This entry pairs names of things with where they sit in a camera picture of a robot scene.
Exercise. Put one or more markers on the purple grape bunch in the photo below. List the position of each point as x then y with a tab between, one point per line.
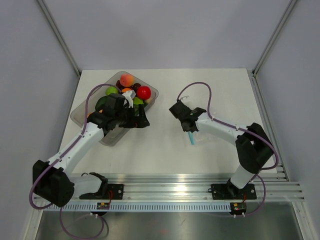
118	85

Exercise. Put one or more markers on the green cucumber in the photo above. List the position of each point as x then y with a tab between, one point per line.
136	108

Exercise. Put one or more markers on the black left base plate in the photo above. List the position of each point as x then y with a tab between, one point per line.
111	191

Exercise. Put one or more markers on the red apple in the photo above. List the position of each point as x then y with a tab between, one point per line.
143	92

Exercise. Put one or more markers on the green lime fruit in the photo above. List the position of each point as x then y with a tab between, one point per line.
137	101

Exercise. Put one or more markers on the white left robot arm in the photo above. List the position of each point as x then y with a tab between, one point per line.
51	179

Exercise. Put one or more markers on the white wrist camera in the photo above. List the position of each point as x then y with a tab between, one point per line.
129	96
184	98

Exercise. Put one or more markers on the aluminium frame post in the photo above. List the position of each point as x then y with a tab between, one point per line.
58	35
275	35

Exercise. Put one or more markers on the dark purple plum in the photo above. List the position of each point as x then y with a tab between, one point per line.
136	86

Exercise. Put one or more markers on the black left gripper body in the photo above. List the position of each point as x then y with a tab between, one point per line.
126	118

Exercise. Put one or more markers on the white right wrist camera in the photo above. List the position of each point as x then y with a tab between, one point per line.
184	98

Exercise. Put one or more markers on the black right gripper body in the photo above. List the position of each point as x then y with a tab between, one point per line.
184	128

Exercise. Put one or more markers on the aluminium mounting rail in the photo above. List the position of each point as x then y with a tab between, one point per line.
194	187

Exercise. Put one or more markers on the orange fruit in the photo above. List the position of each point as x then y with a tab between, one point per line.
126	90

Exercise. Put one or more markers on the peach fruit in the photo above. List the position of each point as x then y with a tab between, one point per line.
126	80

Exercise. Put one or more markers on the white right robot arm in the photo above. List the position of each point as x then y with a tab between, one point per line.
252	145

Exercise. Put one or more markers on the right aluminium frame post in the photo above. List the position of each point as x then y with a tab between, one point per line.
275	35

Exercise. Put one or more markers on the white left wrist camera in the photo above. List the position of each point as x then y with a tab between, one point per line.
129	96

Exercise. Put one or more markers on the white slotted cable duct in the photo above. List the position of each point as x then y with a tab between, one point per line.
211	207

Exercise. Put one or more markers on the left aluminium frame post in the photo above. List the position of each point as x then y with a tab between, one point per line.
58	35

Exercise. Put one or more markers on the clear zip top bag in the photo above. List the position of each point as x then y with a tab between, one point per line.
201	138

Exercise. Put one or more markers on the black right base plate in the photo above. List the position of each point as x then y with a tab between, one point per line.
224	191

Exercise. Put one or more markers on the green avocado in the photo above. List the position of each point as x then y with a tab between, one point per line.
101	103

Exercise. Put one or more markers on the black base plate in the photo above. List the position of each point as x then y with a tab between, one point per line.
111	191
224	191

